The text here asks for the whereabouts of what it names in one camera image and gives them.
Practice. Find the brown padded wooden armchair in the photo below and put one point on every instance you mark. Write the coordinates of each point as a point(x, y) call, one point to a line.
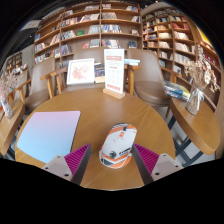
point(86, 53)
point(38, 83)
point(150, 83)

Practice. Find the round wooden side table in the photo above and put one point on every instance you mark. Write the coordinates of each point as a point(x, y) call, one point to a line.
point(196, 126)
point(10, 128)

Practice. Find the white orange sign, wooden base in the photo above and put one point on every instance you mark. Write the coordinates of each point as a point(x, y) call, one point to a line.
point(114, 70)

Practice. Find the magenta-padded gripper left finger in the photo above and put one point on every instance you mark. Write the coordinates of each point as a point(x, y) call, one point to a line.
point(56, 165)

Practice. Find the distant wooden bookshelf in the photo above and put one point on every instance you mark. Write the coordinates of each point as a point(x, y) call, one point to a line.
point(14, 61)

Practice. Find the glass vase, pink dried flowers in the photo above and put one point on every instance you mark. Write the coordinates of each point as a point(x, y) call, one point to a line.
point(7, 105)

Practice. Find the white framed pink print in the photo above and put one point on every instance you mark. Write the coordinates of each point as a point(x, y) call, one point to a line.
point(80, 71)

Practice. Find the tall wooden bookshelf, yellow poster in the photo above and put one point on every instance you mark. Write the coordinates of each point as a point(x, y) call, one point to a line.
point(173, 36)

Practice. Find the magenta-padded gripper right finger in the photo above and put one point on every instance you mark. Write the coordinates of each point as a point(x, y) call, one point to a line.
point(165, 165)

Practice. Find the white and orange computer mouse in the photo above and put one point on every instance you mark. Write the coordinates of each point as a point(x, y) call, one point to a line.
point(116, 146)

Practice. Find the blue and yellow book stack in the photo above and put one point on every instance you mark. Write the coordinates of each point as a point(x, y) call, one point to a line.
point(176, 90)

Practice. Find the pastel blue pink mouse pad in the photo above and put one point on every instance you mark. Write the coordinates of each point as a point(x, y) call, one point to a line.
point(50, 133)

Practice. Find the wide wooden bookshelf with books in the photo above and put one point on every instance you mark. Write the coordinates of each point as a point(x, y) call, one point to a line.
point(90, 30)

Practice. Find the dark cover book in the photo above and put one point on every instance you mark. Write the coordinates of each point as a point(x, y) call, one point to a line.
point(99, 71)

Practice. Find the glass vase, beige dried flowers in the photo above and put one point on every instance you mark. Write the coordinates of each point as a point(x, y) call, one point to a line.
point(195, 100)

